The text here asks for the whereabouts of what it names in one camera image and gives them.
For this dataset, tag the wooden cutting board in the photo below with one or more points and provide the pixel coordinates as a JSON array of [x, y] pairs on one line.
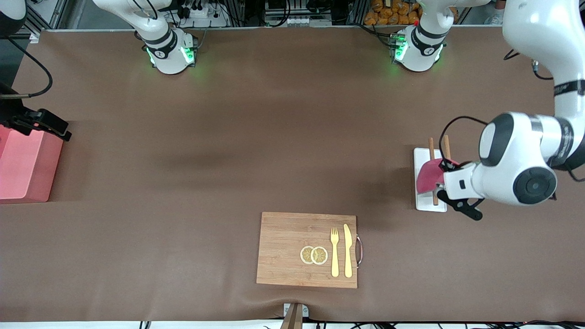
[[283, 246]]

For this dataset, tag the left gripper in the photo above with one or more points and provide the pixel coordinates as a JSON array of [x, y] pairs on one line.
[[446, 166]]

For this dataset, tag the white rectangular tray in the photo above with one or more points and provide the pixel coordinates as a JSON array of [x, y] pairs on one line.
[[422, 203]]

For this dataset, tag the lemon slice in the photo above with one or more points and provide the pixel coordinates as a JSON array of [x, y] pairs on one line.
[[305, 255], [319, 255]]

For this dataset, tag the white power strip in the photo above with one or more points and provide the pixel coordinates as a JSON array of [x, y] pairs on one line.
[[205, 11]]

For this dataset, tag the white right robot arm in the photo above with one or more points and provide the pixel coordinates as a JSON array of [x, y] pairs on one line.
[[169, 55]]

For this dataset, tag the yellow fork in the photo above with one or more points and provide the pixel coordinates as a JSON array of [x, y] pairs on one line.
[[335, 260]]

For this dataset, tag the large table cover mat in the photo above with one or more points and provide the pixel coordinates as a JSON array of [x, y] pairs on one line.
[[183, 183]]

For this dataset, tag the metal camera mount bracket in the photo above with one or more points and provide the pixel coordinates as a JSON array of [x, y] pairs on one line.
[[296, 317]]

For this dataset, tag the yellow knife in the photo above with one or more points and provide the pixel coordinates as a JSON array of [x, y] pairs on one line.
[[348, 256]]

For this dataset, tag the pink box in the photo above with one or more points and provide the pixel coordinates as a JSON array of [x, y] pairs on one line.
[[27, 169]]

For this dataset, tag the pile of orange items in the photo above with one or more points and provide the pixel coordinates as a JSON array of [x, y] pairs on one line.
[[393, 13]]

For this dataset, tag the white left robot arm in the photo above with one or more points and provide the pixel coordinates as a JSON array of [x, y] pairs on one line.
[[525, 151]]

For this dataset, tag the pink microfibre cloth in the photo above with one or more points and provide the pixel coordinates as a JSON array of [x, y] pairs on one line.
[[428, 176]]

